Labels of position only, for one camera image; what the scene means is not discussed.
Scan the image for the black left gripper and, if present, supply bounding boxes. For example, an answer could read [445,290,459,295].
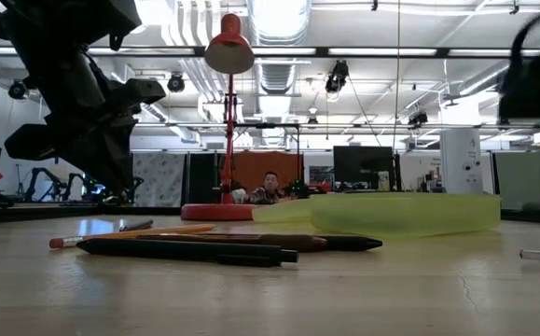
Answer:
[29,44,167,194]

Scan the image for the yellow pencil with red eraser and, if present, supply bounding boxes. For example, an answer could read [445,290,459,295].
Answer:
[48,223,217,250]

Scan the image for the brown pen with chrome ring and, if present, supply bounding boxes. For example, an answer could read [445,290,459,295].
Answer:
[136,232,330,254]

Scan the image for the yellow translucent supply box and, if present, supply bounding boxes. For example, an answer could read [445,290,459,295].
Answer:
[252,192,503,235]

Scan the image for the patterned white curtain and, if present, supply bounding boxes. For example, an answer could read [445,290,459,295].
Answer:
[132,152,187,207]

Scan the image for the black background robot arms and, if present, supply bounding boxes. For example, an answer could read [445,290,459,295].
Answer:
[16,166,94,203]

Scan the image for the orange partition panel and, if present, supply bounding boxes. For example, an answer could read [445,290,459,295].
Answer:
[230,150,305,193]

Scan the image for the person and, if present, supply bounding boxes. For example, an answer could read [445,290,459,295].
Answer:
[232,171,296,206]

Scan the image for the red desk lamp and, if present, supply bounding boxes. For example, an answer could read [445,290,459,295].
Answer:
[180,12,257,222]

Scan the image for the black computer monitor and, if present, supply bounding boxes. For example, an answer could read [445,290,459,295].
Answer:
[333,146,395,193]

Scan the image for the white cylinder device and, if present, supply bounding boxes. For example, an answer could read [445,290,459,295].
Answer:
[438,127,485,195]

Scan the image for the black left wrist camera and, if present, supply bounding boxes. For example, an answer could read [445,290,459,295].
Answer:
[3,122,59,162]

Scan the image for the black ceiling camera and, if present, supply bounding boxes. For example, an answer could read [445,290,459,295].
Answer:
[408,110,430,128]
[7,79,29,101]
[166,73,187,93]
[324,59,351,94]

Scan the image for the silver ventilation duct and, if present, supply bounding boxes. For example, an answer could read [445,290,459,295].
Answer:
[245,0,313,150]

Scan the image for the grey partition wall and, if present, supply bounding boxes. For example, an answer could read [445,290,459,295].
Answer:
[492,151,540,210]

